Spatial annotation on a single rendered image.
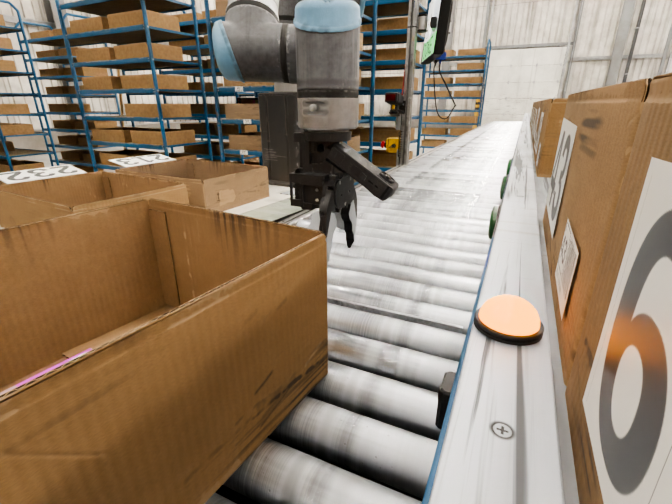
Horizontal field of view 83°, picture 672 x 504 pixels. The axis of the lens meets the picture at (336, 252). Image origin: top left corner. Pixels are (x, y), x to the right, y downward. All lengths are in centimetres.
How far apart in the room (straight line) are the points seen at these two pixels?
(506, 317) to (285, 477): 22
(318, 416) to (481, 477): 24
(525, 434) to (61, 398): 23
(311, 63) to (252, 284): 35
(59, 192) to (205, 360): 108
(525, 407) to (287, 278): 20
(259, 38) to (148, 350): 55
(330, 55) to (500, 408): 46
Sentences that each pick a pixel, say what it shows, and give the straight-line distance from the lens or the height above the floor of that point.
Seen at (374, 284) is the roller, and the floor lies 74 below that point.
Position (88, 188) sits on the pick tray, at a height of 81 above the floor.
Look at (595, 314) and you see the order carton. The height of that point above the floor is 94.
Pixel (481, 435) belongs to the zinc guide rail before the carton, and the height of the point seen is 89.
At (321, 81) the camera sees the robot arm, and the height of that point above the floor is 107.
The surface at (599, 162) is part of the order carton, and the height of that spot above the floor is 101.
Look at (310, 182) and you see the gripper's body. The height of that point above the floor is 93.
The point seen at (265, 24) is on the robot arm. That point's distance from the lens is 72.
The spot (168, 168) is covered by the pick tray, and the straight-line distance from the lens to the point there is 150.
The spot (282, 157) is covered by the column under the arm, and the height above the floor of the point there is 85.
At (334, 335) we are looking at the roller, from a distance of 52.
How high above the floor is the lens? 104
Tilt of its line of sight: 21 degrees down
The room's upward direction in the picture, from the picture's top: straight up
